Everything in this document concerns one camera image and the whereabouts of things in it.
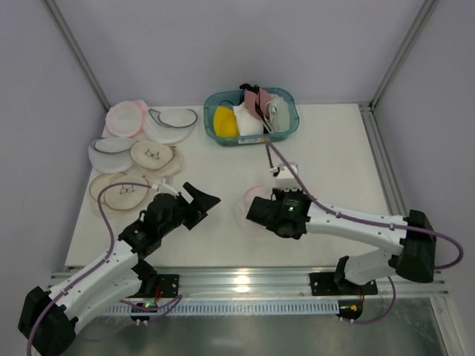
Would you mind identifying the grey-trimmed open laundry bag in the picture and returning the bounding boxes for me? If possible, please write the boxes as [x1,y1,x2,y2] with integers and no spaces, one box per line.
[142,108,199,145]

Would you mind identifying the pale grey bra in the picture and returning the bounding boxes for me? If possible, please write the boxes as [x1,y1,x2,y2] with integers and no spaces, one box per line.
[266,94,290,133]

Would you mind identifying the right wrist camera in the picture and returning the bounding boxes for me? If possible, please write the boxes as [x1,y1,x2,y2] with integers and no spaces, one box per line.
[269,162,301,191]

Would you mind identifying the pink and black bra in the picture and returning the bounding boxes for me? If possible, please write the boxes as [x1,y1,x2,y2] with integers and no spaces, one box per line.
[239,83,272,121]

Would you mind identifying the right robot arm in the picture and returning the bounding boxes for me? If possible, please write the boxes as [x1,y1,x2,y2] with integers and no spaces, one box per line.
[246,188,436,295]

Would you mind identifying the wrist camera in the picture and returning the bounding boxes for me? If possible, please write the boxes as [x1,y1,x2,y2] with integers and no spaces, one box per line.
[269,162,301,191]
[150,176,178,195]

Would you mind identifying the aluminium front rail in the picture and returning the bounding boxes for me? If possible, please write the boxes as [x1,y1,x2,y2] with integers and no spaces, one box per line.
[46,267,449,300]

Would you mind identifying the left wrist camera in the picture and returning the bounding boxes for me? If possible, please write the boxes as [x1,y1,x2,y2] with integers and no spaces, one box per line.
[150,176,178,195]

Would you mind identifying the aluminium corner post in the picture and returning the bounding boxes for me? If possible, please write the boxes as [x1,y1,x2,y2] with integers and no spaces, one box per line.
[369,0,439,111]
[41,0,111,111]

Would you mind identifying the right aluminium side rail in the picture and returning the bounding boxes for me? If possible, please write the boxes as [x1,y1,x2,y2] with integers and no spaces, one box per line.
[358,102,425,267]

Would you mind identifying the slotted cable duct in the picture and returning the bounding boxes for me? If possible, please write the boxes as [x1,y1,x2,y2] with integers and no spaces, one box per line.
[102,299,339,317]

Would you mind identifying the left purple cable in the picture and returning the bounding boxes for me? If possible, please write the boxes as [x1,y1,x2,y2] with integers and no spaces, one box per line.
[24,181,185,356]

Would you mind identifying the yellow bra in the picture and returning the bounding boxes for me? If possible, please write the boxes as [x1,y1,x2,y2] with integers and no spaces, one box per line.
[213,106,239,138]

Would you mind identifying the teal plastic basket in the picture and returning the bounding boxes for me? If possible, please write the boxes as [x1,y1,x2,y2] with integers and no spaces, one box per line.
[203,88,300,147]

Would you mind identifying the beige laundry bag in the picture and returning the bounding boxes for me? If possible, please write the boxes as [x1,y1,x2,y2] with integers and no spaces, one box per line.
[129,140,183,181]
[88,173,150,217]

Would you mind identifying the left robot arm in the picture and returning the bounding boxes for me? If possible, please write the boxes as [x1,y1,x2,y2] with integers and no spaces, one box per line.
[18,182,220,355]

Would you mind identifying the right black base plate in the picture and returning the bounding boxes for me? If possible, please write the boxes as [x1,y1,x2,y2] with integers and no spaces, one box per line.
[309,272,378,296]

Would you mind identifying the grey-trimmed folded laundry bag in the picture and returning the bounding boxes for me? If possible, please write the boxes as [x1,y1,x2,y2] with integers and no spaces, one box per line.
[88,136,137,174]

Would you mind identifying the beige laundry bag upper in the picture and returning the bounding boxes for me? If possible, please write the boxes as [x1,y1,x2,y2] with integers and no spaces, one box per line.
[129,140,183,181]

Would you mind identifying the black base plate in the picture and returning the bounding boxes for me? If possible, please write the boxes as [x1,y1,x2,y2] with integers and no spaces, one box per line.
[136,274,180,299]
[309,272,378,296]

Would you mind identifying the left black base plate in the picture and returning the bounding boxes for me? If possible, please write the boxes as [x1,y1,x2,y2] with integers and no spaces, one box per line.
[136,274,180,299]

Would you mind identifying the beige laundry bag lower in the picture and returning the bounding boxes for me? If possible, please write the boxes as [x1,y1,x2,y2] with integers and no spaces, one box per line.
[88,173,150,217]

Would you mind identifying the left aluminium corner post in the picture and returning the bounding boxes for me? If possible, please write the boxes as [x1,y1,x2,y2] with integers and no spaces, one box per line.
[41,0,111,111]

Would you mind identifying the white bra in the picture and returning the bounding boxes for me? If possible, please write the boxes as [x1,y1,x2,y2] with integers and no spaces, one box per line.
[232,103,263,136]

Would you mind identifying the pink-trimmed mesh laundry bag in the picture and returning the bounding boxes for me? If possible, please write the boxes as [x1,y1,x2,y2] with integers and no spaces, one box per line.
[232,185,272,235]

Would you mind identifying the right aluminium corner post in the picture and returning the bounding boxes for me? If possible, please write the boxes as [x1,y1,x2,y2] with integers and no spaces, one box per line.
[369,0,439,111]

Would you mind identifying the pink-trimmed laundry bag stack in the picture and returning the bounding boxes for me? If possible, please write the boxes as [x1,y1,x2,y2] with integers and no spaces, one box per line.
[105,100,148,138]

